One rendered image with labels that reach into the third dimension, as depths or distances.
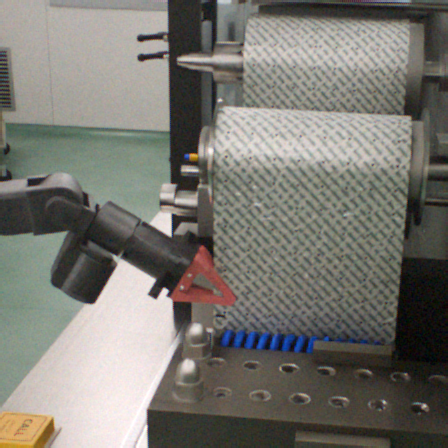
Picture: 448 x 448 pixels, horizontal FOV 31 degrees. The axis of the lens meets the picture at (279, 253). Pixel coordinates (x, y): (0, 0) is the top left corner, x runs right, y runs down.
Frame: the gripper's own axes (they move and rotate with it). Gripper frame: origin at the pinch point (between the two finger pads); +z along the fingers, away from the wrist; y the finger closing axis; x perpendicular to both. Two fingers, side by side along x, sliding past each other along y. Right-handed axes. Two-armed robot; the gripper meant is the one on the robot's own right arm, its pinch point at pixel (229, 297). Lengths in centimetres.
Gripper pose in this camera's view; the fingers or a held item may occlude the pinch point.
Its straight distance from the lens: 105.1
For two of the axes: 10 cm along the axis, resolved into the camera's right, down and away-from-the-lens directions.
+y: -1.1, 3.4, -9.3
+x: 5.1, -7.9, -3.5
